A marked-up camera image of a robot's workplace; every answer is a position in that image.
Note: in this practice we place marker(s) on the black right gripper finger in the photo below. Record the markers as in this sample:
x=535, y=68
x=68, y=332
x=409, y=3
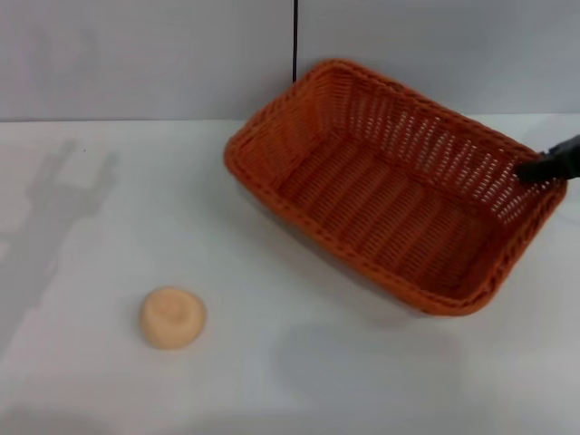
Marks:
x=555, y=164

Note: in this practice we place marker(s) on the round beige bread bun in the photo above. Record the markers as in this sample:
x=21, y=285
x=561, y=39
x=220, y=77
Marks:
x=172, y=319

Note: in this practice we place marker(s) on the orange woven rectangular basket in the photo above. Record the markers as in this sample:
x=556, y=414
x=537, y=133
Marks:
x=371, y=204

